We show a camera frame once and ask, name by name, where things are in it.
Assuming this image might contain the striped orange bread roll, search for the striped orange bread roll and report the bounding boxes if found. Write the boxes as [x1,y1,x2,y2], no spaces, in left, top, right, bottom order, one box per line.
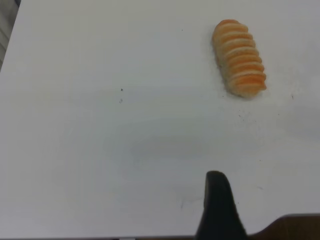
[211,19,267,98]

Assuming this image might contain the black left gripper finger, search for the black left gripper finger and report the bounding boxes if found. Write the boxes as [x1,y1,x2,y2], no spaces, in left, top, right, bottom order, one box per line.
[195,170,250,240]

